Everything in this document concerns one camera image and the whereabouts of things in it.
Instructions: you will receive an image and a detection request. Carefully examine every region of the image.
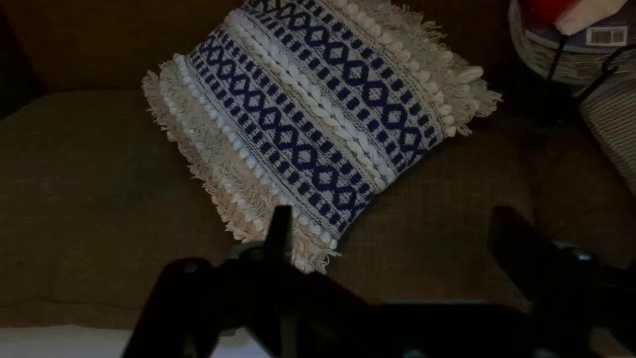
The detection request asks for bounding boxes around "white and blue fringed pillow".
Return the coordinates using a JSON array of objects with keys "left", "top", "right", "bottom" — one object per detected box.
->
[{"left": 138, "top": 0, "right": 504, "bottom": 275}]

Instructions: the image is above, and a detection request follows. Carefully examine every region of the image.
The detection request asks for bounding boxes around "grey package with barcode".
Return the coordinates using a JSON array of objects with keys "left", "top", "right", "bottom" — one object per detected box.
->
[{"left": 568, "top": 24, "right": 631, "bottom": 52}]

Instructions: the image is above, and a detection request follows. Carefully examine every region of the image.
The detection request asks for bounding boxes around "grey woven basket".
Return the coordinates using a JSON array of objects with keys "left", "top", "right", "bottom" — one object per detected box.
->
[{"left": 504, "top": 0, "right": 636, "bottom": 197}]

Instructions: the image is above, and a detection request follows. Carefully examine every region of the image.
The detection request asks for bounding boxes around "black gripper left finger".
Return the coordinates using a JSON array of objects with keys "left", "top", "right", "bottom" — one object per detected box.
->
[{"left": 260, "top": 203, "right": 313, "bottom": 283}]

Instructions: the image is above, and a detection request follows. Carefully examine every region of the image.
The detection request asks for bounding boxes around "red cup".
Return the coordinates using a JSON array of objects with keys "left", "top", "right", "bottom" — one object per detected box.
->
[{"left": 518, "top": 0, "right": 572, "bottom": 26}]

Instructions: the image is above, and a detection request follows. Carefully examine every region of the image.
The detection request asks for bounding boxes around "brown fabric sofa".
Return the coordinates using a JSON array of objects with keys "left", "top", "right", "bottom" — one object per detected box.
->
[{"left": 0, "top": 0, "right": 636, "bottom": 334}]

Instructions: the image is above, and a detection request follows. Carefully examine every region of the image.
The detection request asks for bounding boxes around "white crumpled item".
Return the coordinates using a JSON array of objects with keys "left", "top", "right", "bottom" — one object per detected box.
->
[{"left": 552, "top": 0, "right": 627, "bottom": 38}]

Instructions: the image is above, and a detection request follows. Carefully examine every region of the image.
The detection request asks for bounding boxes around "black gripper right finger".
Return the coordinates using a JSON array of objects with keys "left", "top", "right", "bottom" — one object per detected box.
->
[{"left": 486, "top": 203, "right": 599, "bottom": 314}]

